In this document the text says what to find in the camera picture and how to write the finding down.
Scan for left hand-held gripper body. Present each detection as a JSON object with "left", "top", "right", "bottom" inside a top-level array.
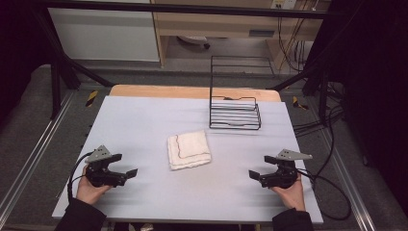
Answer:
[{"left": 84, "top": 144, "right": 128, "bottom": 189}]

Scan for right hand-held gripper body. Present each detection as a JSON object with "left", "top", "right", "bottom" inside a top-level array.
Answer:
[{"left": 259, "top": 148, "right": 314, "bottom": 190}]

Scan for white towel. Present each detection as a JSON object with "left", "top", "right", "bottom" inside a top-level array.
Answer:
[{"left": 166, "top": 129, "right": 213, "bottom": 171}]

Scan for person's left hand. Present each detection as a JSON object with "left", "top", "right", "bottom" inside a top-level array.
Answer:
[{"left": 75, "top": 165, "right": 113, "bottom": 206}]

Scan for person's right hand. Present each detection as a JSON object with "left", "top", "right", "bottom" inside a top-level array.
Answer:
[{"left": 270, "top": 178, "right": 307, "bottom": 213}]

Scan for light grey table mat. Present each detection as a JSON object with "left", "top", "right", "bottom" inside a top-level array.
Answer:
[{"left": 51, "top": 95, "right": 324, "bottom": 225}]

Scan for yellow black tape strip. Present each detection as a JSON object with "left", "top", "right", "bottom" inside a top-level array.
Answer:
[
  {"left": 292, "top": 95, "right": 309, "bottom": 112},
  {"left": 85, "top": 90, "right": 99, "bottom": 108}
]

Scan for black metal stand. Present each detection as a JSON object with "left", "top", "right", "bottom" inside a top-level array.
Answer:
[
  {"left": 269, "top": 61, "right": 332, "bottom": 127},
  {"left": 31, "top": 6, "right": 115, "bottom": 120}
]

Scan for wooden table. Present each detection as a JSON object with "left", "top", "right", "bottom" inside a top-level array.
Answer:
[{"left": 109, "top": 84, "right": 283, "bottom": 103}]

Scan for white cabinet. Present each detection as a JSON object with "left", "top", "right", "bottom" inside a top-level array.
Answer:
[{"left": 47, "top": 7, "right": 161, "bottom": 63}]

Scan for dark curtain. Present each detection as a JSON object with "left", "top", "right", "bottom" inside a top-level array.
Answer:
[
  {"left": 312, "top": 0, "right": 408, "bottom": 206},
  {"left": 0, "top": 0, "right": 59, "bottom": 126}
]

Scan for white chair base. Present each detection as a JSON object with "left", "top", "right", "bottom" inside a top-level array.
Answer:
[{"left": 177, "top": 35, "right": 212, "bottom": 50}]

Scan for light wooden desk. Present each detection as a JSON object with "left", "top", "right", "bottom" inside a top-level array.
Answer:
[{"left": 150, "top": 0, "right": 332, "bottom": 67}]

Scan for white power strip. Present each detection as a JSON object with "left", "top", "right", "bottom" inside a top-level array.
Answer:
[{"left": 270, "top": 0, "right": 298, "bottom": 11}]

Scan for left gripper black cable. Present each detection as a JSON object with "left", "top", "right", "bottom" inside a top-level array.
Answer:
[{"left": 66, "top": 150, "right": 96, "bottom": 204}]

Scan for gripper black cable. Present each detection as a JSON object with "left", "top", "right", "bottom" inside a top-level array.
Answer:
[
  {"left": 66, "top": 150, "right": 96, "bottom": 204},
  {"left": 297, "top": 168, "right": 352, "bottom": 222}
]

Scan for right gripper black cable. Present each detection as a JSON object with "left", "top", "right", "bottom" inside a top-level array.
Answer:
[{"left": 297, "top": 168, "right": 352, "bottom": 222}]

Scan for black wire rack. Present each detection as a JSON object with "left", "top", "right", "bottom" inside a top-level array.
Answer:
[{"left": 208, "top": 55, "right": 276, "bottom": 131}]

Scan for black floor cables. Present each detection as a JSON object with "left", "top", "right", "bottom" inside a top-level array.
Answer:
[{"left": 293, "top": 81, "right": 346, "bottom": 137}]

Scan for aluminium rail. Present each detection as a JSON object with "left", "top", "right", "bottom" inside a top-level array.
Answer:
[
  {"left": 0, "top": 90, "right": 77, "bottom": 220},
  {"left": 319, "top": 127, "right": 377, "bottom": 231}
]

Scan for hanging cables bundle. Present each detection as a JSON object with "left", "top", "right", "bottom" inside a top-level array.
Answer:
[{"left": 276, "top": 9, "right": 317, "bottom": 73}]

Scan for black frame crossbar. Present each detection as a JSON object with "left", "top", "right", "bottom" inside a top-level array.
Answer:
[{"left": 32, "top": 0, "right": 342, "bottom": 20}]

